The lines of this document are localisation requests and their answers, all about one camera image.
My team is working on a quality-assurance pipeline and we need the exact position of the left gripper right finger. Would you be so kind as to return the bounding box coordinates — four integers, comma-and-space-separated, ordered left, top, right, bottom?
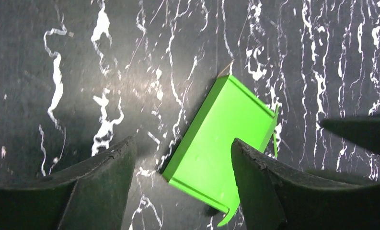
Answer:
231, 138, 380, 230

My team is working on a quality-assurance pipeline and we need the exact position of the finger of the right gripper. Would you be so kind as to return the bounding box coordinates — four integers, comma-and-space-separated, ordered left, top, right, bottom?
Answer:
320, 114, 380, 155

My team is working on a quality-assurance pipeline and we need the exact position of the green paper box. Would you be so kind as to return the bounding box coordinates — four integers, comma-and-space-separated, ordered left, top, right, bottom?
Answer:
162, 75, 278, 227

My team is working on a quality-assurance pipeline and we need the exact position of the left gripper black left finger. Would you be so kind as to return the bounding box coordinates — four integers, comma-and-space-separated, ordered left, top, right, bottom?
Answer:
0, 137, 137, 230

